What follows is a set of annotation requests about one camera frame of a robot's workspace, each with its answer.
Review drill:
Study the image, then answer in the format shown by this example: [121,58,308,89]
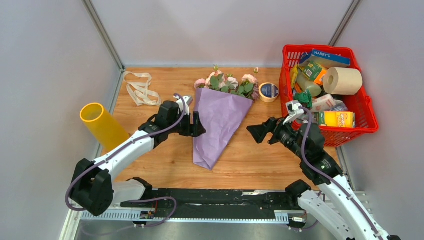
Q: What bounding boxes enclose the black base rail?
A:
[119,180,319,226]

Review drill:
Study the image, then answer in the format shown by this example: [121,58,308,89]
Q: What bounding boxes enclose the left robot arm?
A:
[65,96,206,216]

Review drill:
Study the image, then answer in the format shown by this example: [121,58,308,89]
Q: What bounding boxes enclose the red plastic basket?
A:
[279,44,379,147]

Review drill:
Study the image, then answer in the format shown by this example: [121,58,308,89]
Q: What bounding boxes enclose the cream ribbon with gold text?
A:
[123,71,162,106]

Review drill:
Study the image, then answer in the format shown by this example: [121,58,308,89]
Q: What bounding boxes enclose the green crumpled wrapper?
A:
[293,89,313,109]

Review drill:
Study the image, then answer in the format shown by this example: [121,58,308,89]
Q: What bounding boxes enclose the masking tape roll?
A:
[258,82,280,103]

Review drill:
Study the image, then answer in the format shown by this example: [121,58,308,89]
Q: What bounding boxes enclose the purple pink wrapping paper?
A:
[193,88,254,170]

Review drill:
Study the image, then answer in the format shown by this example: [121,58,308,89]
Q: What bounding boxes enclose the pink flower bunch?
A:
[194,65,259,101]

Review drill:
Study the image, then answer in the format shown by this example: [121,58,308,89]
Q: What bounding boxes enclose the beige paper towel roll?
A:
[322,67,363,95]

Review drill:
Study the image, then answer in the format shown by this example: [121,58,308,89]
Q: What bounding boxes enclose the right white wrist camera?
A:
[283,100,305,125]

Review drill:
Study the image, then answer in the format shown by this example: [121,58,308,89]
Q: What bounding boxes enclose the pale green bottle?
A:
[296,72,322,97]

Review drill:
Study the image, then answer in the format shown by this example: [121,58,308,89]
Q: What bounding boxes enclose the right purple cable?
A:
[288,106,385,240]

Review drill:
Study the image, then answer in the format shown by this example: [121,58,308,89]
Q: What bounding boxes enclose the green orange box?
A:
[302,61,328,86]

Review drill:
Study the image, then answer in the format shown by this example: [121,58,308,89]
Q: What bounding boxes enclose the blue Harry's box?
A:
[298,49,351,69]

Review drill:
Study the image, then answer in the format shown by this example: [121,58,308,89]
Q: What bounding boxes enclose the white plastic package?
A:
[310,94,336,113]

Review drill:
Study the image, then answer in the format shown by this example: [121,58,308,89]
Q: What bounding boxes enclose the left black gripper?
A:
[167,109,206,138]

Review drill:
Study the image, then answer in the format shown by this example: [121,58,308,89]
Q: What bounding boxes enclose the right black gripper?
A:
[245,114,306,161]

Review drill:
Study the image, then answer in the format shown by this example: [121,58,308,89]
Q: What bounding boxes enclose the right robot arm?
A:
[246,117,399,240]

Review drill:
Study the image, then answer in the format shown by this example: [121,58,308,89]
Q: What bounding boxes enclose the yellow cylindrical vase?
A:
[79,102,130,152]

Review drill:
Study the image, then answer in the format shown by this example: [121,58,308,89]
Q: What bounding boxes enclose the yellow sponge pack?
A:
[313,111,355,128]

